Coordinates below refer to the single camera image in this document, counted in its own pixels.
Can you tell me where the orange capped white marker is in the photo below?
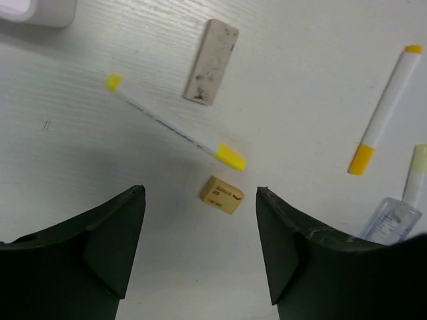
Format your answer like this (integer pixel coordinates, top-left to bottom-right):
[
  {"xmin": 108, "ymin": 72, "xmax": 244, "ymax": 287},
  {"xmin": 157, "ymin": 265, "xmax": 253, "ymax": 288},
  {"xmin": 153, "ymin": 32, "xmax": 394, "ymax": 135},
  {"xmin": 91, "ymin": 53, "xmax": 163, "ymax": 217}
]
[{"xmin": 348, "ymin": 45, "xmax": 424, "ymax": 176}]

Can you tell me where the clear glue bottle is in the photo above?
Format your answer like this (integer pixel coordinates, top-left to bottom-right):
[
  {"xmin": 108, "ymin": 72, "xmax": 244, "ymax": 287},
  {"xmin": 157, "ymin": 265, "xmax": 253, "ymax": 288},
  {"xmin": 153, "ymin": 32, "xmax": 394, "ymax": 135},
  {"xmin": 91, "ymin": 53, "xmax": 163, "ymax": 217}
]
[{"xmin": 361, "ymin": 197, "xmax": 422, "ymax": 245}]

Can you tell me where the yellow capped white marker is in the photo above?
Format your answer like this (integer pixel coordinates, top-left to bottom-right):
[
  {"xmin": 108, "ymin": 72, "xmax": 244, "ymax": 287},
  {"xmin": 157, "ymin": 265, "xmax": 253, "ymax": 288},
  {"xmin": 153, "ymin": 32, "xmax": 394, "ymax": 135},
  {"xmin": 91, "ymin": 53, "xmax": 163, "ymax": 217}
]
[{"xmin": 105, "ymin": 74, "xmax": 246, "ymax": 171}]

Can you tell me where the left white organizer box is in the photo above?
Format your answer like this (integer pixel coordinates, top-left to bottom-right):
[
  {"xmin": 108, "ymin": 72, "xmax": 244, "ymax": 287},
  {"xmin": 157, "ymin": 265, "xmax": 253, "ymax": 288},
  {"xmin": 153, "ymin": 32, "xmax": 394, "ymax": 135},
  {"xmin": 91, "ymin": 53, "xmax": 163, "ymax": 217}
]
[{"xmin": 1, "ymin": 0, "xmax": 77, "ymax": 28}]

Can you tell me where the grey dirty eraser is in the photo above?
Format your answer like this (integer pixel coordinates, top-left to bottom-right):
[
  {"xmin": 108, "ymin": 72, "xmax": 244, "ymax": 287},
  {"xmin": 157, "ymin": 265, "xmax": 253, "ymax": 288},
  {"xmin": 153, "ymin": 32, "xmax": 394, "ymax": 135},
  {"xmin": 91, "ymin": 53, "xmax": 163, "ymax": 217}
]
[{"xmin": 183, "ymin": 19, "xmax": 240, "ymax": 105}]

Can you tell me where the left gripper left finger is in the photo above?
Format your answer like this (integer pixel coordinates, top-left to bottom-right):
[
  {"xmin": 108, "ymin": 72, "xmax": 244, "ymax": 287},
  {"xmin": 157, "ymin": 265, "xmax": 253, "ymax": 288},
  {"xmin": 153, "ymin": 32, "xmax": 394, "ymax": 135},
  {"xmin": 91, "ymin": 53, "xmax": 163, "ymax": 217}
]
[{"xmin": 1, "ymin": 185, "xmax": 145, "ymax": 319}]

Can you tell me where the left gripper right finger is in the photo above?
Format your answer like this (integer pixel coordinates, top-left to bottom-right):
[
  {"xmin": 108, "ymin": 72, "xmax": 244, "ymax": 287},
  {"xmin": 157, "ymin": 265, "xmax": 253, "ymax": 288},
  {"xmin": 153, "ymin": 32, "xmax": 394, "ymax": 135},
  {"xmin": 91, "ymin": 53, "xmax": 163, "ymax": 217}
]
[{"xmin": 256, "ymin": 187, "xmax": 426, "ymax": 319}]

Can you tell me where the small tan eraser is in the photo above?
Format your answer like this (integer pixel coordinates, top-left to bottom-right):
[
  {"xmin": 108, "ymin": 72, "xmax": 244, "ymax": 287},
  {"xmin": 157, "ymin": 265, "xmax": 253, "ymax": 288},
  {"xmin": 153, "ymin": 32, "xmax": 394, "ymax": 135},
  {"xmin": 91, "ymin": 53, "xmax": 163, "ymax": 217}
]
[{"xmin": 199, "ymin": 176, "xmax": 245, "ymax": 215}]

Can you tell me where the pale yellow capped marker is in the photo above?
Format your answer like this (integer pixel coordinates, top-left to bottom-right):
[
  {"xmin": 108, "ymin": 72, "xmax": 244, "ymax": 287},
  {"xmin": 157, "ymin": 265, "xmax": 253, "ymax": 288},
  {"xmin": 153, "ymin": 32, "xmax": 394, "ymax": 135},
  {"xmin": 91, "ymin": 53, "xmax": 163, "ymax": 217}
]
[{"xmin": 402, "ymin": 144, "xmax": 426, "ymax": 207}]

